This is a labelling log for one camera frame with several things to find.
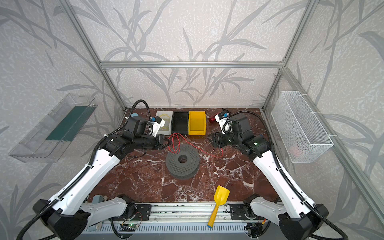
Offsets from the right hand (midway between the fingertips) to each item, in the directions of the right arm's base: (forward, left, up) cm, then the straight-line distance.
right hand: (213, 130), depth 71 cm
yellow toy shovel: (-23, -4, -28) cm, 37 cm away
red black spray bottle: (+30, -2, -26) cm, 40 cm away
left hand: (-4, +19, -1) cm, 19 cm away
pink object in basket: (-7, -41, -9) cm, 42 cm away
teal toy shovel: (+36, +59, -28) cm, 74 cm away
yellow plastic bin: (+27, +9, -29) cm, 41 cm away
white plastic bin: (+31, +29, -23) cm, 49 cm away
